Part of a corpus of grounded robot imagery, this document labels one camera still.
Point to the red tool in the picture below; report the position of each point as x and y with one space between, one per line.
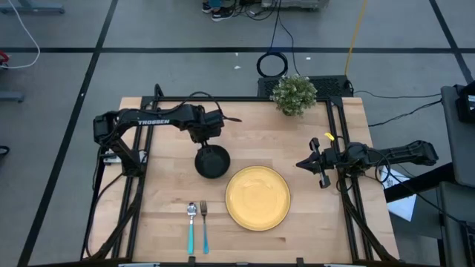
3 57

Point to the white paper sheet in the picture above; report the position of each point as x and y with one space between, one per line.
402 207

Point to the black table edge clamp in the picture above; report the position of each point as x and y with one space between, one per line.
191 260
300 261

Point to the silver edge bar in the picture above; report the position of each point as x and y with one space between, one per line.
139 265
345 265

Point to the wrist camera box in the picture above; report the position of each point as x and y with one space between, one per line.
356 151
215 119

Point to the black beam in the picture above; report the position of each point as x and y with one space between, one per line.
419 183

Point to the small potted green plant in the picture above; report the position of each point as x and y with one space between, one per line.
293 94

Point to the long grey desk foot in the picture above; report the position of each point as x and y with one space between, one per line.
33 8

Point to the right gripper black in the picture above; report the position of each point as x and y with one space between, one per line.
330 158

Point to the black metal table frame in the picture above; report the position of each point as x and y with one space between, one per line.
241 99

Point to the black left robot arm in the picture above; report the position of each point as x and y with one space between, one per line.
156 120

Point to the black bowl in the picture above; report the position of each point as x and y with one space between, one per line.
213 165

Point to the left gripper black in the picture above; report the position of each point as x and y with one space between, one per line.
196 124

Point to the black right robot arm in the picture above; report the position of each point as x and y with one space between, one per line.
408 152

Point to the yellow plate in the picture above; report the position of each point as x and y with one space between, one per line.
258 198

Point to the person's shoe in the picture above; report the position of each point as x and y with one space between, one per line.
206 7
222 15

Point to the grey equipment case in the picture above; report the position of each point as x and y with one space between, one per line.
297 3

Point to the black perforated computer case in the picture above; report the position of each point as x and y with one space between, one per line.
334 87

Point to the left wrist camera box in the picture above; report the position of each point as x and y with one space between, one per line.
215 119

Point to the short grey desk foot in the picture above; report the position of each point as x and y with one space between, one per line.
11 97

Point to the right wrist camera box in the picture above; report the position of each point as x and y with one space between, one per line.
356 151

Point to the black screen device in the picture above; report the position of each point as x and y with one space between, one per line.
464 107

